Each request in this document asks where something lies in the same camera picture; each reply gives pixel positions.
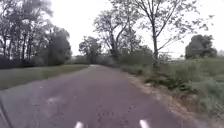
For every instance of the dirt road shoulder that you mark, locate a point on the dirt road shoulder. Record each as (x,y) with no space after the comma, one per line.
(166,100)

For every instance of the roadside bushes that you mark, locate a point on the roadside bushes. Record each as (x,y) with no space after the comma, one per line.
(135,57)

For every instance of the distant tree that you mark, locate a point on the distant tree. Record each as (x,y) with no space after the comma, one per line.
(90,48)

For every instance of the leafy roadside tree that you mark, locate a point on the leafy roadside tree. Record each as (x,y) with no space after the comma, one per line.
(115,33)

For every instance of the grey asphalt road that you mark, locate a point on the grey asphalt road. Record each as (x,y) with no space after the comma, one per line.
(96,93)

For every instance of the tall bare-branched tree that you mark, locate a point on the tall bare-branched tree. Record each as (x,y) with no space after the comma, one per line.
(154,40)

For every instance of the robot's own part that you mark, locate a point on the robot's own part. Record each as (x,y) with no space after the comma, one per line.
(79,125)
(144,124)

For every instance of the grass field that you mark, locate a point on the grass field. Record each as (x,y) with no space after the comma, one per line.
(30,75)

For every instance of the wood of dark trees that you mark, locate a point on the wood of dark trees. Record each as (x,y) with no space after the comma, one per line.
(30,43)

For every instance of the overgrown grass verge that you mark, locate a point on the overgrown grass verge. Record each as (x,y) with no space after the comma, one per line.
(196,78)

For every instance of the dark round tree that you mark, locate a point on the dark round tree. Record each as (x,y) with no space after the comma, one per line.
(200,46)

